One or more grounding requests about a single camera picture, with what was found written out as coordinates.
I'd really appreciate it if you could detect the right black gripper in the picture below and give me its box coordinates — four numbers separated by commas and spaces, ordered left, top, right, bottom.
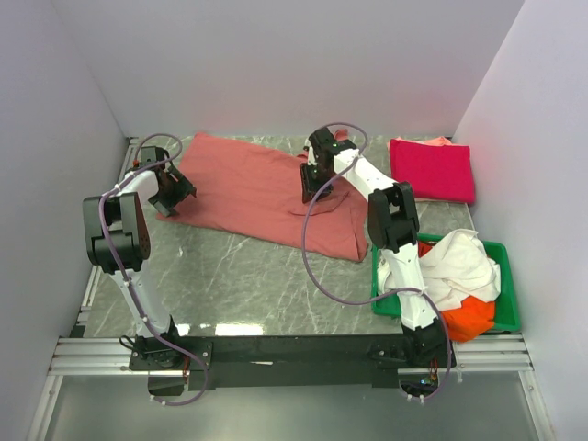
299, 163, 333, 204

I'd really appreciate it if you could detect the salmon pink t shirt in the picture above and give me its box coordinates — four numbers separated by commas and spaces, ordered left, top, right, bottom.
169, 133, 368, 262

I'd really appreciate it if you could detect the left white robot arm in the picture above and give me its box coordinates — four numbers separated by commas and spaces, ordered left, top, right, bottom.
82, 146, 197, 369

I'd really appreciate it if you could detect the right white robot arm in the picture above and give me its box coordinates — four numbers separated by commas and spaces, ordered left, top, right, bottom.
300, 125, 452, 367

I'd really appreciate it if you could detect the folded magenta t shirt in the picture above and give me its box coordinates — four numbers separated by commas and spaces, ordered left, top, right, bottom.
389, 138, 476, 204

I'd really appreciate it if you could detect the white t shirt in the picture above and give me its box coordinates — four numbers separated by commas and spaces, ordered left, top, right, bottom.
374, 229, 501, 316

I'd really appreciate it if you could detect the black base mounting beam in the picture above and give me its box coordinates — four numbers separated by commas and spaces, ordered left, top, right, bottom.
129, 334, 447, 395

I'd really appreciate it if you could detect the orange t shirt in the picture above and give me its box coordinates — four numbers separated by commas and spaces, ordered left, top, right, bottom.
422, 253, 501, 343

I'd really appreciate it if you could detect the green plastic bin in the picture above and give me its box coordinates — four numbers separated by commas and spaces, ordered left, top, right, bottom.
370, 232, 523, 334

